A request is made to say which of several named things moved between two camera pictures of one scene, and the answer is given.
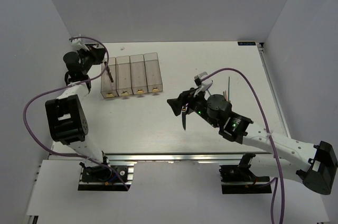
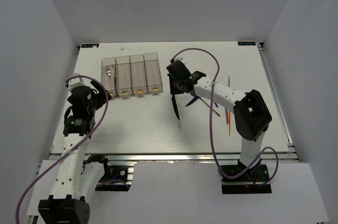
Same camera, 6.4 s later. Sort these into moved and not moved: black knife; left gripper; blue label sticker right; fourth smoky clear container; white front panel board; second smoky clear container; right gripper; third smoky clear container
Moved: right gripper; left gripper; black knife
Not moved: fourth smoky clear container; blue label sticker right; white front panel board; second smoky clear container; third smoky clear container
